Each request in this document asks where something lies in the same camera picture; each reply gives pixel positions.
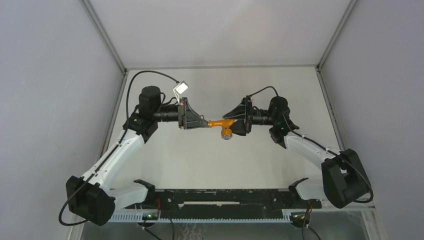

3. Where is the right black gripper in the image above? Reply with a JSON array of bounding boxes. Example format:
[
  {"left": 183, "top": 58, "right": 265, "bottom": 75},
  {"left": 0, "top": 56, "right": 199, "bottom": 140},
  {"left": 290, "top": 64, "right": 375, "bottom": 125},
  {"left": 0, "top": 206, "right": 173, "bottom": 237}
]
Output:
[{"left": 222, "top": 97, "right": 277, "bottom": 137}]

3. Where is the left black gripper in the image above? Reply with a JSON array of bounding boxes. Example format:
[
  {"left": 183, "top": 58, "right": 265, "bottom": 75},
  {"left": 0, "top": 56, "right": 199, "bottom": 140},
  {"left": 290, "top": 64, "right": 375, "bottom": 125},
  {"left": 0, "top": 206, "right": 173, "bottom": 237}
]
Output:
[{"left": 153, "top": 97, "right": 208, "bottom": 130}]

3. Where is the orange faucet body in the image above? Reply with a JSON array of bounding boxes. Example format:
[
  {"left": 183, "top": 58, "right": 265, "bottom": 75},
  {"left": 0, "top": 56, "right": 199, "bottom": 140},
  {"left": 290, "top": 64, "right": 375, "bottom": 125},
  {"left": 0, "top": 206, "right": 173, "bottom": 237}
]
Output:
[{"left": 208, "top": 119, "right": 235, "bottom": 140}]

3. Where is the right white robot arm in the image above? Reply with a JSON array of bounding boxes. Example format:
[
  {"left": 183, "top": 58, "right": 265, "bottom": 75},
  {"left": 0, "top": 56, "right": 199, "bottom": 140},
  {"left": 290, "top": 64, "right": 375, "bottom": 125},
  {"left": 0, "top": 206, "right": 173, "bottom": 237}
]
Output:
[{"left": 223, "top": 95, "right": 374, "bottom": 209}]

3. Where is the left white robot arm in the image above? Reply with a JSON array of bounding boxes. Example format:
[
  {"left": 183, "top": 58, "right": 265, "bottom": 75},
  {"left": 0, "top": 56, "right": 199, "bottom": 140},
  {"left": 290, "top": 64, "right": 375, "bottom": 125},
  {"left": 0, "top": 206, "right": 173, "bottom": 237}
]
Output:
[{"left": 63, "top": 81, "right": 209, "bottom": 226}]

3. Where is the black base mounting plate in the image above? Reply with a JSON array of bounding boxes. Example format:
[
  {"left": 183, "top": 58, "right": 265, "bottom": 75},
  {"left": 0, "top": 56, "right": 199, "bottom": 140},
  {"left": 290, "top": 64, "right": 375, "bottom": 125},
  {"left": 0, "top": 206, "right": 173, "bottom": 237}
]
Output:
[{"left": 127, "top": 188, "right": 322, "bottom": 218}]

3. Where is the left green circuit board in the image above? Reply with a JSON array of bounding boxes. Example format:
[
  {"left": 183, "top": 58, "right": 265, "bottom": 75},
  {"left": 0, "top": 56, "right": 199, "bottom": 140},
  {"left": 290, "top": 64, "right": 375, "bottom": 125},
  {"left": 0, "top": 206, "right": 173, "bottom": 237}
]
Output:
[{"left": 142, "top": 213, "right": 160, "bottom": 222}]

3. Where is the green circuit board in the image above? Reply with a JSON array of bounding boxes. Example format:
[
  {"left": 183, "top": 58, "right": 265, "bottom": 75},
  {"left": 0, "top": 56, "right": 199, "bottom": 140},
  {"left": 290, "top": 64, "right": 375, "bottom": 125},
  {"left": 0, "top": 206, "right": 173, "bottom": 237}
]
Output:
[
  {"left": 142, "top": 213, "right": 160, "bottom": 222},
  {"left": 290, "top": 214, "right": 311, "bottom": 223}
]

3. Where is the right green circuit board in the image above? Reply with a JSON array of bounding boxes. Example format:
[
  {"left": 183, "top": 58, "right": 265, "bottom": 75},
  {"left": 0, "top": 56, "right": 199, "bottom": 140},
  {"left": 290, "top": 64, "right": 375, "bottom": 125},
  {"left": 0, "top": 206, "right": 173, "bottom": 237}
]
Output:
[{"left": 290, "top": 214, "right": 311, "bottom": 223}]

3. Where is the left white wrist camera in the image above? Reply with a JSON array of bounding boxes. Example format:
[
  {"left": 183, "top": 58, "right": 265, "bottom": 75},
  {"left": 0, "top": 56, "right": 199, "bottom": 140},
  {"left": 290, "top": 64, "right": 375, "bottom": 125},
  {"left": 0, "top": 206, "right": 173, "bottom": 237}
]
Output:
[{"left": 172, "top": 81, "right": 189, "bottom": 104}]

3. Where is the right black camera cable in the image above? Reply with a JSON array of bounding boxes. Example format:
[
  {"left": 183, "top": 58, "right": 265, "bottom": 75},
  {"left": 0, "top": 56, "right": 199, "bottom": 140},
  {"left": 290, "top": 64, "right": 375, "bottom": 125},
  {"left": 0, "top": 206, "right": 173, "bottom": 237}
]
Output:
[{"left": 248, "top": 86, "right": 281, "bottom": 100}]

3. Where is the black camera cable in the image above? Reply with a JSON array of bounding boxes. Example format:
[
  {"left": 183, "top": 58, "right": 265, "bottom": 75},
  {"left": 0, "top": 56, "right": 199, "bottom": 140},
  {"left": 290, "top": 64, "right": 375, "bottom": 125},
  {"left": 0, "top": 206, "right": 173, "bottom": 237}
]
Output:
[
  {"left": 125, "top": 70, "right": 180, "bottom": 123},
  {"left": 248, "top": 86, "right": 281, "bottom": 100}
]

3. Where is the left black camera cable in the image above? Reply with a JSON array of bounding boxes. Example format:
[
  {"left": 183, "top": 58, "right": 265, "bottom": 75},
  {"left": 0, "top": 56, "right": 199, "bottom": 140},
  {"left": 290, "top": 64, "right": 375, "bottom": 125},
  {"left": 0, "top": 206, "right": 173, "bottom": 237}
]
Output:
[{"left": 125, "top": 70, "right": 180, "bottom": 123}]

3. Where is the white slotted cable duct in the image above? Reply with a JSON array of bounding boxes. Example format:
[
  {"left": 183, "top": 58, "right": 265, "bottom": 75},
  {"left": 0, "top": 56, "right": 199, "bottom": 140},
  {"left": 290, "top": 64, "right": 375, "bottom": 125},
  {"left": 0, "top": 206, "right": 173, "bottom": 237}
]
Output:
[{"left": 108, "top": 211, "right": 292, "bottom": 223}]

